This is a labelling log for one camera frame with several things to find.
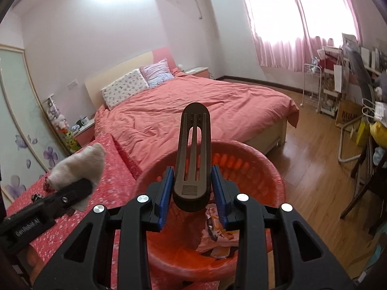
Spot person's left hand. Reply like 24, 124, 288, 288
21, 244, 52, 285

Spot light green sock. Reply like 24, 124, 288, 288
47, 143, 106, 192

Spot pink white nightstand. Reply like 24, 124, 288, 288
74, 119, 95, 147

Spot green plush toy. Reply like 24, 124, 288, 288
64, 131, 81, 153

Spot white mug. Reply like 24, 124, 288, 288
81, 116, 89, 126

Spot pink striped pillow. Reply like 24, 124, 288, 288
140, 58, 174, 88

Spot white floral pillow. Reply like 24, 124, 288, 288
100, 69, 149, 110

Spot sliding wardrobe with flowers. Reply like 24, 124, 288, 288
1, 45, 68, 202

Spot plush toy display tube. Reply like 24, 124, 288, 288
43, 94, 71, 141

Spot cluttered desk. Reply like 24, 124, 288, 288
318, 34, 380, 131

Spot white wire rack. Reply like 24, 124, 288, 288
300, 64, 323, 113

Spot pink curtain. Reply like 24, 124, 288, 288
243, 0, 361, 72

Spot brown cardboard box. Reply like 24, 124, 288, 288
335, 100, 362, 128

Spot snack wrapper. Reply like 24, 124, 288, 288
196, 203, 239, 259

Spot orange plastic laundry basket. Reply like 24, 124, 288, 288
147, 141, 285, 289

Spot beige pink headboard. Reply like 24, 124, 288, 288
85, 46, 177, 110

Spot red plaid scrunchie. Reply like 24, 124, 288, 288
43, 177, 56, 193

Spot right side nightstand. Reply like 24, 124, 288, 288
184, 67, 211, 79

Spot bed with salmon duvet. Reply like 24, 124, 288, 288
95, 70, 299, 170

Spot red floral tablecloth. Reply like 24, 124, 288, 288
5, 133, 222, 290

